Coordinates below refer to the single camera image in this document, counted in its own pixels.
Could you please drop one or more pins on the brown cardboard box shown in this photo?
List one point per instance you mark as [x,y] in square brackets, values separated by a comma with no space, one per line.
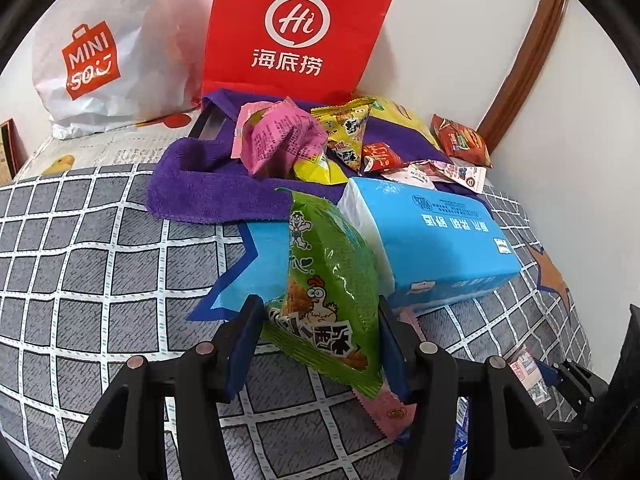
[10,155]

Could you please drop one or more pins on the white pink flat packet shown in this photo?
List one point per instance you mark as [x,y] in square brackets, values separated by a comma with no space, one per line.
[415,175]

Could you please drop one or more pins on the white plastic shopping bag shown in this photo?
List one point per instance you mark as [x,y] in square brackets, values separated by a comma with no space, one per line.
[140,60]

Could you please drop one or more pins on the grey checked blanket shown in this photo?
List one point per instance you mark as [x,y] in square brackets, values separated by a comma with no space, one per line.
[100,260]

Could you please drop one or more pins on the white fruit-print sheet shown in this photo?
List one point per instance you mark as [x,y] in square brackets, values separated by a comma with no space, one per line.
[100,150]

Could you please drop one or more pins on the yellow chip bag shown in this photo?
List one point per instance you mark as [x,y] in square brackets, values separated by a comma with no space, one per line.
[405,120]

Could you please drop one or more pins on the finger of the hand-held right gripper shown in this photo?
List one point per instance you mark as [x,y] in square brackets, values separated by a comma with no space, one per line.
[570,380]
[575,417]

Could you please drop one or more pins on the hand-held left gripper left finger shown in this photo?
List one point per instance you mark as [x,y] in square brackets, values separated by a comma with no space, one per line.
[240,345]

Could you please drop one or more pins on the yellow snack packet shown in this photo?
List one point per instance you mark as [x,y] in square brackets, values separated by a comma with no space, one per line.
[320,170]
[345,125]

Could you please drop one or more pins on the pale pink packet green panel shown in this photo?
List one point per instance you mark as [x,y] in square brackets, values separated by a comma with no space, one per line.
[250,125]

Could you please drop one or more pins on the small clear candy packet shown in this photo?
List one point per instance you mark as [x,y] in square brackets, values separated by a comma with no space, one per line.
[467,177]
[527,370]

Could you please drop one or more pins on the pink snack packet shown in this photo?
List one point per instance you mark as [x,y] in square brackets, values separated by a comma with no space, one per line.
[290,145]

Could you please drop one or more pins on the green snack packet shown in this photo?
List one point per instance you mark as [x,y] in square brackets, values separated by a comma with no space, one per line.
[325,280]

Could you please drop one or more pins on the small red snack packet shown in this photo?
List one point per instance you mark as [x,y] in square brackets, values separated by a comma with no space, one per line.
[382,157]

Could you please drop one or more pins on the purple towel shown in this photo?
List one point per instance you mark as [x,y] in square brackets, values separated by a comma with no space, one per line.
[200,175]

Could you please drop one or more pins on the black flat object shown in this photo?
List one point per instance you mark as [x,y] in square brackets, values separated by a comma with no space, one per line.
[210,122]

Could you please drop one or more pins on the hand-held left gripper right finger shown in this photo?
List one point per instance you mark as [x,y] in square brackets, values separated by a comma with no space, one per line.
[395,360]

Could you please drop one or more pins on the brown wooden door frame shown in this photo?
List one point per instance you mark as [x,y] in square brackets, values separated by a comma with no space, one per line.
[530,60]

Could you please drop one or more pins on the blue tissue pack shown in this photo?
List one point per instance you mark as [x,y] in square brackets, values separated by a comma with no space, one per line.
[440,240]

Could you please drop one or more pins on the pink wafer packet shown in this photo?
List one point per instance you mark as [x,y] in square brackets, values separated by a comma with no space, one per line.
[387,412]

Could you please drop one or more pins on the orange-red chip bag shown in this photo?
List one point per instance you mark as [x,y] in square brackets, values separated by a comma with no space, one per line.
[460,140]

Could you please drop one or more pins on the blue white wrapper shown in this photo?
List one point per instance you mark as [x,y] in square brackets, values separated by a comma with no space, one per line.
[461,430]

